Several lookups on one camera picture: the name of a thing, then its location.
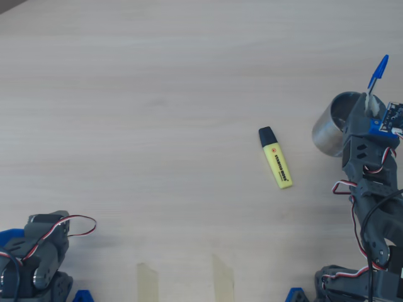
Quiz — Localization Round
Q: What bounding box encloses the red white black elbow wire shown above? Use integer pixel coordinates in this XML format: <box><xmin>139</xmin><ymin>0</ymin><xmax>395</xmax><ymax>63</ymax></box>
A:
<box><xmin>321</xmin><ymin>266</ymin><xmax>372</xmax><ymax>286</ymax></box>

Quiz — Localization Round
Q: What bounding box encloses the silver metal cup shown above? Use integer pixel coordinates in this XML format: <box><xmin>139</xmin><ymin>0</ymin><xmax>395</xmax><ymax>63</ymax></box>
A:
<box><xmin>311</xmin><ymin>91</ymin><xmax>387</xmax><ymax>157</ymax></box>

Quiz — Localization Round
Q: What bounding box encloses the blue ballpoint pen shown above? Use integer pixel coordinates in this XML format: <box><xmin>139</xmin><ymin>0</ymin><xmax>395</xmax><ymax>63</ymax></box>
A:
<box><xmin>366</xmin><ymin>54</ymin><xmax>390</xmax><ymax>95</ymax></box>

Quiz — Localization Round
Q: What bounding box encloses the black camera cable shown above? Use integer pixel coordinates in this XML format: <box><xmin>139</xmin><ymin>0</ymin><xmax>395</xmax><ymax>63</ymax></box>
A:
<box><xmin>360</xmin><ymin>188</ymin><xmax>403</xmax><ymax>302</ymax></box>

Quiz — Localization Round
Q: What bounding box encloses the red white black gripper wire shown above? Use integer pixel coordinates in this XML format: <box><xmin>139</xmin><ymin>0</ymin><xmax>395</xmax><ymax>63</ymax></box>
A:
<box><xmin>361</xmin><ymin>146</ymin><xmax>397</xmax><ymax>174</ymax></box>

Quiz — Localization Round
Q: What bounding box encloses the looped servo wire on idle arm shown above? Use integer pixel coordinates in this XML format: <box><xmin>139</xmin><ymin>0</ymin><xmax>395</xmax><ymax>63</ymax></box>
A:
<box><xmin>0</xmin><ymin>215</ymin><xmax>98</xmax><ymax>268</ymax></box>

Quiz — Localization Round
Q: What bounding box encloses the blue triangular base bracket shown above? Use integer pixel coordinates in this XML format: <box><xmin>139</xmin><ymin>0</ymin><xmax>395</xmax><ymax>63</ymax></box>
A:
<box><xmin>72</xmin><ymin>289</ymin><xmax>95</xmax><ymax>302</ymax></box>

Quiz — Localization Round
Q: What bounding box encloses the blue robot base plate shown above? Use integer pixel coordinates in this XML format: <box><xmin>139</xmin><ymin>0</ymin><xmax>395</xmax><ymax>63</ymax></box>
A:
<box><xmin>285</xmin><ymin>288</ymin><xmax>311</xmax><ymax>302</ymax></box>

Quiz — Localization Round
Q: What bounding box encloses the yellow highlighter marker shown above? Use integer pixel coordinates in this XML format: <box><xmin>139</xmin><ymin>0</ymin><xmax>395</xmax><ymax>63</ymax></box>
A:
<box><xmin>258</xmin><ymin>126</ymin><xmax>293</xmax><ymax>190</ymax></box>

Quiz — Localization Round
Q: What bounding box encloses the camera board on blue mount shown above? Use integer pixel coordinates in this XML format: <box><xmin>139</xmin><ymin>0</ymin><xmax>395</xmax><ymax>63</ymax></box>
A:
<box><xmin>368</xmin><ymin>101</ymin><xmax>403</xmax><ymax>141</ymax></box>

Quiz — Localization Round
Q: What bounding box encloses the black cable on idle arm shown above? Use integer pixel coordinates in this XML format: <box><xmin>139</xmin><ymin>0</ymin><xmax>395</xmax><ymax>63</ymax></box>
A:
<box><xmin>0</xmin><ymin>248</ymin><xmax>21</xmax><ymax>298</ymax></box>

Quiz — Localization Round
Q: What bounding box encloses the red white black wrist wire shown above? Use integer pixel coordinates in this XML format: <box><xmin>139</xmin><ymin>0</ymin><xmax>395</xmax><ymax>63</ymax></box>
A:
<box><xmin>331</xmin><ymin>180</ymin><xmax>358</xmax><ymax>198</ymax></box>

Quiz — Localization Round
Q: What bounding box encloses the beige masking tape strip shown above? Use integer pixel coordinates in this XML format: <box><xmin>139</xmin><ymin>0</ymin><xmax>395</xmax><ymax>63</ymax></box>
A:
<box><xmin>137</xmin><ymin>262</ymin><xmax>159</xmax><ymax>302</ymax></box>
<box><xmin>211</xmin><ymin>253</ymin><xmax>236</xmax><ymax>302</ymax></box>

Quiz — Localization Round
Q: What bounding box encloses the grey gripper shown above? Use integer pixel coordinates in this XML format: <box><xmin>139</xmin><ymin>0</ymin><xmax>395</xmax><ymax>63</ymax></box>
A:
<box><xmin>341</xmin><ymin>92</ymin><xmax>399</xmax><ymax>184</ymax></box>

